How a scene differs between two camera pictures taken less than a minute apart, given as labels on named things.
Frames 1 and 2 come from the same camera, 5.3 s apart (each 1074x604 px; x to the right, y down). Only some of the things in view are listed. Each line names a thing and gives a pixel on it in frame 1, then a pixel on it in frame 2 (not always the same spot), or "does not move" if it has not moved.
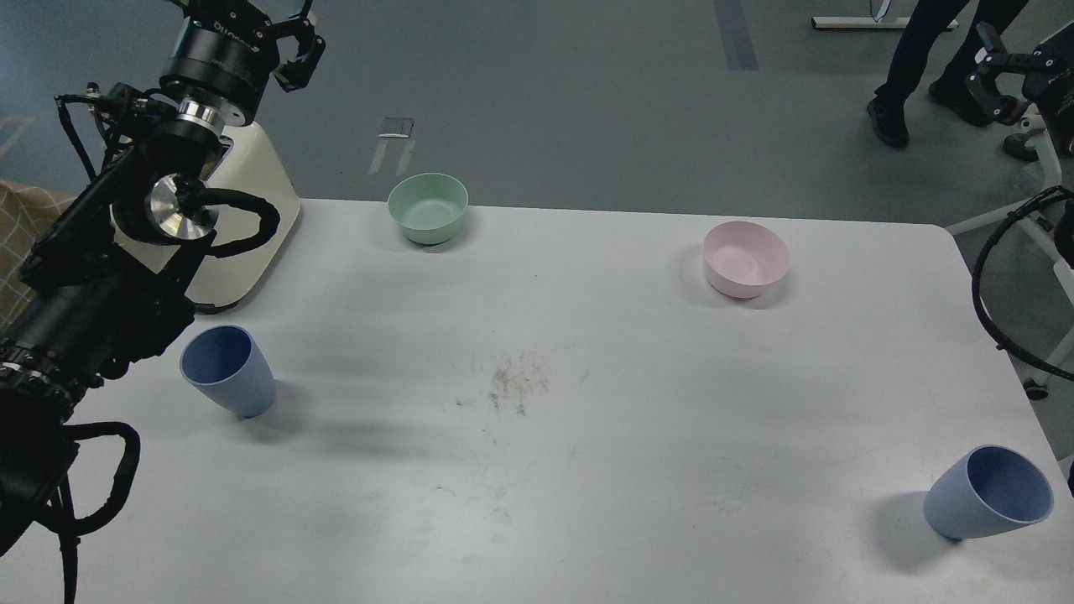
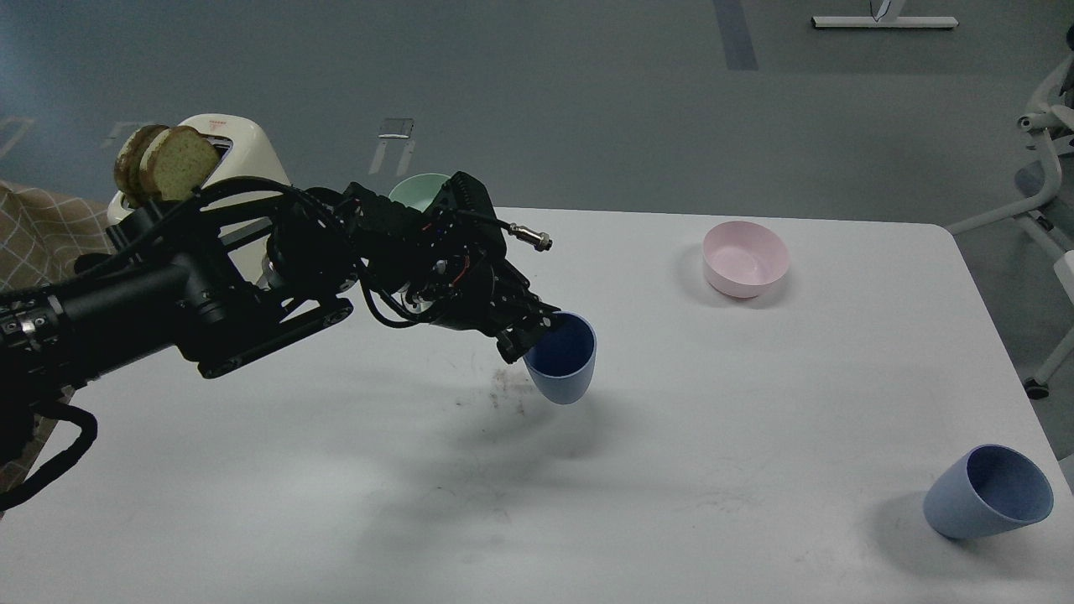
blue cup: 226,364 -> 562,361
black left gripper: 227,49 -> 453,262
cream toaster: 251,164 does not move
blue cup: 986,488 does not move
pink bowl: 740,257 does not move
